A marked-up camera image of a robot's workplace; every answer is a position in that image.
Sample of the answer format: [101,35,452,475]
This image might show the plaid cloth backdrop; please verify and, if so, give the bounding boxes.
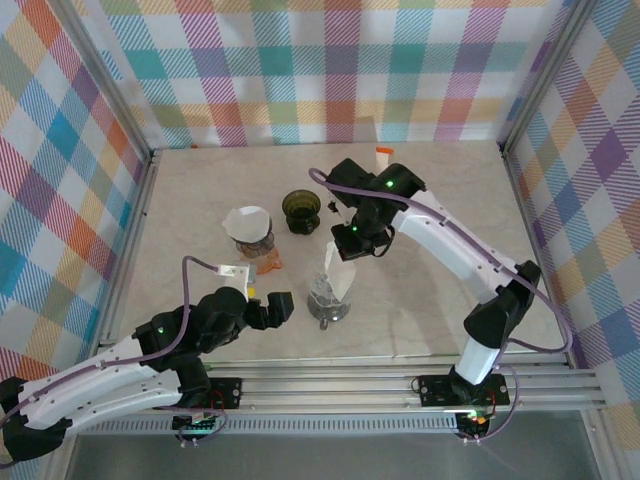
[0,0,151,480]
[504,0,640,480]
[69,0,576,149]

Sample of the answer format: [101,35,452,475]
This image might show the aluminium side rail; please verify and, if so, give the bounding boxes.
[499,147,576,369]
[87,149,164,374]

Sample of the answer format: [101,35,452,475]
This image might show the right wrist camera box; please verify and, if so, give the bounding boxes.
[325,158,377,204]

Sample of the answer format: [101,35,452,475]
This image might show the aluminium front rail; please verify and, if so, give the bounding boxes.
[52,362,609,416]

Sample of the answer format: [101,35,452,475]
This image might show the white paper coffee filter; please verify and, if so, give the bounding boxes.
[222,204,274,245]
[322,239,359,301]

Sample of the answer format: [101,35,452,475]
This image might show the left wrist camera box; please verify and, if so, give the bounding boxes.
[215,262,259,301]

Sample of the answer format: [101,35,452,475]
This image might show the orange plastic dripper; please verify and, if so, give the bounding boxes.
[239,248,286,275]

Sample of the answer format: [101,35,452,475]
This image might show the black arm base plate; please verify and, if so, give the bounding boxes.
[151,375,245,412]
[414,373,512,407]

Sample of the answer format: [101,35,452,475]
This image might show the coffee filter pack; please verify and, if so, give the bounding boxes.
[374,146,396,174]

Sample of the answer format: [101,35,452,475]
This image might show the grey coffee dripper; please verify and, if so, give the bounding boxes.
[232,227,277,260]

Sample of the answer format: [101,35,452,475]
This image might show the aluminium frame post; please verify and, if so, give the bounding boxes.
[59,0,161,166]
[497,0,596,156]

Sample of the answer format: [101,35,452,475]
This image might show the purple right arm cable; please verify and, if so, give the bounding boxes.
[308,167,574,444]

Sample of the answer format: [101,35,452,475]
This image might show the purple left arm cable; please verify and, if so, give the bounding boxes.
[0,255,234,469]

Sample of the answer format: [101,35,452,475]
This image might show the clear glass dripper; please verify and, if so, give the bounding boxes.
[305,287,354,332]

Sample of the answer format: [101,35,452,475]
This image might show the slotted grey cable duct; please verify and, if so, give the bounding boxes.
[77,417,461,435]

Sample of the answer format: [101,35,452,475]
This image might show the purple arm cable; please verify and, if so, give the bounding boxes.
[0,255,234,469]
[308,167,574,444]

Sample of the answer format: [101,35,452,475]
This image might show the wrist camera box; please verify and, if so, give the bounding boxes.
[215,262,259,301]
[325,158,377,204]

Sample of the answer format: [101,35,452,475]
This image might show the clear coffee dripper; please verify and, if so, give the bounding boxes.
[308,264,357,307]

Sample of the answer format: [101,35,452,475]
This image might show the controller circuit board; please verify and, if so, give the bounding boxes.
[455,407,494,432]
[171,408,224,435]

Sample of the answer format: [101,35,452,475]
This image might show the green coffee dripper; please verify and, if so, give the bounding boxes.
[281,188,323,235]

